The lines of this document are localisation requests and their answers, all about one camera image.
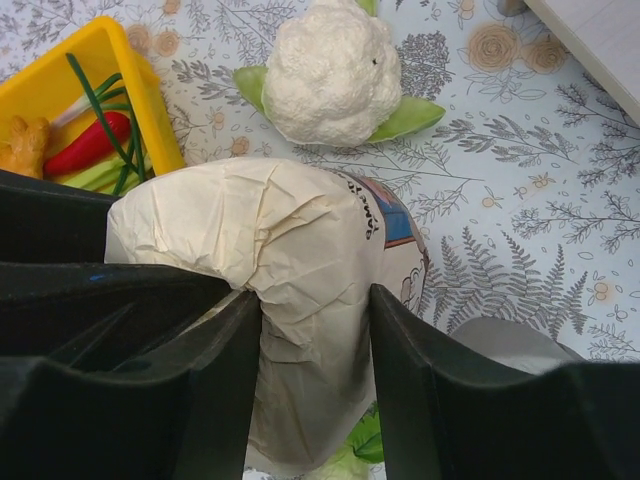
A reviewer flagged ginger root in tray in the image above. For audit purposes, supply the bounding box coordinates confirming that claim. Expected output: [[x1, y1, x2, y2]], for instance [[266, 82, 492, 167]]
[[0, 115, 50, 180]]

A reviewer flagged grey roll lying down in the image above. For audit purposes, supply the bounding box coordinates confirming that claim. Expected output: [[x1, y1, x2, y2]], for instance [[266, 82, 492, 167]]
[[450, 317, 585, 375]]

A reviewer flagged red chili pepper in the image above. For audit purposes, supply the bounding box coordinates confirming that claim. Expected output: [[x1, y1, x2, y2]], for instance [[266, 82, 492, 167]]
[[43, 111, 131, 177]]

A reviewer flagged green vegetable in tray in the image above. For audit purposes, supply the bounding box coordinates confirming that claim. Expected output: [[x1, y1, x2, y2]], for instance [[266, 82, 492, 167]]
[[57, 154, 140, 196]]

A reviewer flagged yellow plastic tray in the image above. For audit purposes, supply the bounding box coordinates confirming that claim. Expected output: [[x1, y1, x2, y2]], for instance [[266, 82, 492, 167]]
[[1, 17, 185, 179]]

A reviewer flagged white cauliflower with leaves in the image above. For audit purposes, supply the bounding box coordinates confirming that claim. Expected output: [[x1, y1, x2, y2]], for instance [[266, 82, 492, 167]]
[[232, 1, 445, 148]]

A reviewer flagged green scallion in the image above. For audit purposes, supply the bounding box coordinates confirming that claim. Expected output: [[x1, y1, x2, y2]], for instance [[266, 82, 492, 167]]
[[44, 53, 150, 196]]

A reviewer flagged white two-tier shelf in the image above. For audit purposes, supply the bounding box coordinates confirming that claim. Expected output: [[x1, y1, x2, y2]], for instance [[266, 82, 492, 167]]
[[496, 0, 639, 122]]

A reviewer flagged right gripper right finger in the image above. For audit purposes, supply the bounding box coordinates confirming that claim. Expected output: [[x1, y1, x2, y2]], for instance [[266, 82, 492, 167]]
[[369, 284, 639, 479]]

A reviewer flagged white daikon radish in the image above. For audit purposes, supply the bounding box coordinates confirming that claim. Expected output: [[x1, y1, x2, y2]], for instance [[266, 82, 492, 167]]
[[242, 399, 386, 480]]

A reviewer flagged cream roll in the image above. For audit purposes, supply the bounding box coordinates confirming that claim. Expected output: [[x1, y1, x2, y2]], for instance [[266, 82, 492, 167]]
[[104, 158, 429, 476]]

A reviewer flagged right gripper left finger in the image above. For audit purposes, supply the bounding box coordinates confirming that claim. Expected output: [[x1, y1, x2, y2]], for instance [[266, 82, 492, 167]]
[[1, 172, 260, 479]]

